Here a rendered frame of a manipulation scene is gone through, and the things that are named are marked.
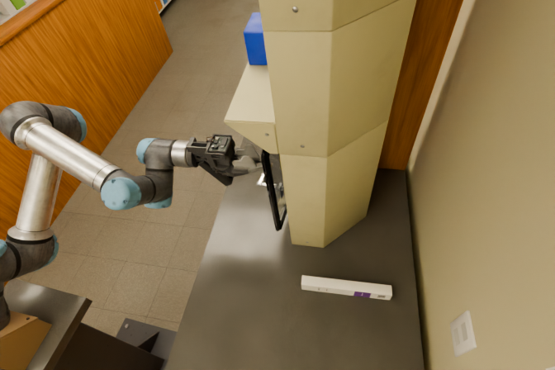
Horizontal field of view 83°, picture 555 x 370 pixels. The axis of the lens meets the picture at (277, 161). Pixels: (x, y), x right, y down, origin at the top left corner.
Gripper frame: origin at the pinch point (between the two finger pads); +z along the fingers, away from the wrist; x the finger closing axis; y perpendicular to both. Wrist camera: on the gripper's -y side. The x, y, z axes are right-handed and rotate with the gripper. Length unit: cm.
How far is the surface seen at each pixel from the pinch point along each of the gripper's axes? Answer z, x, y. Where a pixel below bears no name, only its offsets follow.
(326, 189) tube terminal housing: 17.2, -4.5, -2.7
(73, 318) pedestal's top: -59, -39, -37
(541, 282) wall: 49, -30, 16
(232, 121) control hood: -3.4, -4.5, 19.6
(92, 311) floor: -121, -22, -131
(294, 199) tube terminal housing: 8.5, -4.7, -8.5
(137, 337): -86, -31, -129
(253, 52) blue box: -2.7, 16.2, 23.6
